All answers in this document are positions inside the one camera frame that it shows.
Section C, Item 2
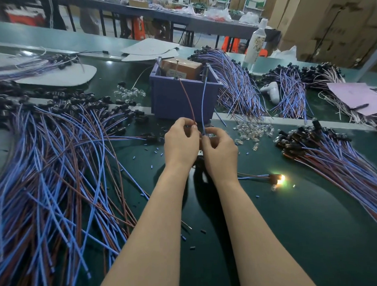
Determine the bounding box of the person's left hand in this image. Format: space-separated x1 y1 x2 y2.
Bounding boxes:
162 117 202 176

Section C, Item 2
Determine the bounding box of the person's right hand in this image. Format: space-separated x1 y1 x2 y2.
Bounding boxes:
200 126 241 185

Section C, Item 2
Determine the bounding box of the blue lead wire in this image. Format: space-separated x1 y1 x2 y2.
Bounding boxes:
199 74 212 136

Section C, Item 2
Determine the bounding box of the brown lead wire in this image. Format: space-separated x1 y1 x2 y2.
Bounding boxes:
175 75 197 127

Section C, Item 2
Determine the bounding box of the person's right forearm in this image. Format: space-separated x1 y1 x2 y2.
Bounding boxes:
214 175 318 286

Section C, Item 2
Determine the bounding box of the person's left forearm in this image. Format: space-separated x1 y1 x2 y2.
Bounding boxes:
89 165 196 286

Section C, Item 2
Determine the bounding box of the purple plastic crate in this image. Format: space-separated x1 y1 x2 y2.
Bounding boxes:
148 55 225 124

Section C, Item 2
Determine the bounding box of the heap of clear bulbs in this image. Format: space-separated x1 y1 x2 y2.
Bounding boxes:
233 120 276 152

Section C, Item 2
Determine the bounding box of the brown cardboard box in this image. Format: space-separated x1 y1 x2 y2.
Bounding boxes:
160 56 204 83

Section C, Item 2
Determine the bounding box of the cluster of clear bulbs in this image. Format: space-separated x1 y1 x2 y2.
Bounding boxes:
113 83 147 102

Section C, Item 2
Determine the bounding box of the white pistol-shaped tool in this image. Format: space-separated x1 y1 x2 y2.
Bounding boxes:
259 81 281 105

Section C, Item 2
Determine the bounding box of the white foam board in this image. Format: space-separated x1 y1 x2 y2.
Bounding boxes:
120 37 180 63
14 62 98 90

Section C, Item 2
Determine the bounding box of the orange plastic stool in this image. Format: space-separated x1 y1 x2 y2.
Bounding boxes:
220 36 242 54

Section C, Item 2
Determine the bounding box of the white plastic bottle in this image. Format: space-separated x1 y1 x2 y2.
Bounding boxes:
242 18 271 65

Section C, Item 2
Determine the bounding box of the grey work table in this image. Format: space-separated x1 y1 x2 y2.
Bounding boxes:
57 0 283 57

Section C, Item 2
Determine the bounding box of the red plastic stool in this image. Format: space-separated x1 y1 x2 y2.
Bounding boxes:
131 15 147 42

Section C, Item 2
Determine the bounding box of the white plastic bag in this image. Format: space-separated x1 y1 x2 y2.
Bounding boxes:
269 45 298 64

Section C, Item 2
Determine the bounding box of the pink paper sheet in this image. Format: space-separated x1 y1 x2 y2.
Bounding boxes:
327 80 377 118

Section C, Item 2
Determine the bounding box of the stack of cardboard cartons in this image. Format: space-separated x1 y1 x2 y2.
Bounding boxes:
261 0 377 77

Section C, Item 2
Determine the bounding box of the red plastic box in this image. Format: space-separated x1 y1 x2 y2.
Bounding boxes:
3 1 47 29

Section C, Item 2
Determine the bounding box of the bundle of blue brown wires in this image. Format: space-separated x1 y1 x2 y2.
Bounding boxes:
187 43 268 125

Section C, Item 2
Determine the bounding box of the lit lamp socket with wires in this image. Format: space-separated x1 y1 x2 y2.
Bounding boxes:
237 170 287 193

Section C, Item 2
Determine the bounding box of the small bundle of socket wires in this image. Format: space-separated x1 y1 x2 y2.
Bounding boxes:
258 62 314 124

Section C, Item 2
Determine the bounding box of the fanned pile of socket wires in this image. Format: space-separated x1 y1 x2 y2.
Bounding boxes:
273 117 377 242

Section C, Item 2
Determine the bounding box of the pile of white brown wires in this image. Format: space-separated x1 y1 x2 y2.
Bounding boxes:
307 63 377 133

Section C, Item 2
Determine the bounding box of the large pile of socket wires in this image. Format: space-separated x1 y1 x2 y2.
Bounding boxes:
0 68 170 286

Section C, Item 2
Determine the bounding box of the flat bundle of socket wires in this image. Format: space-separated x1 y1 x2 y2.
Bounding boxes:
0 50 111 82

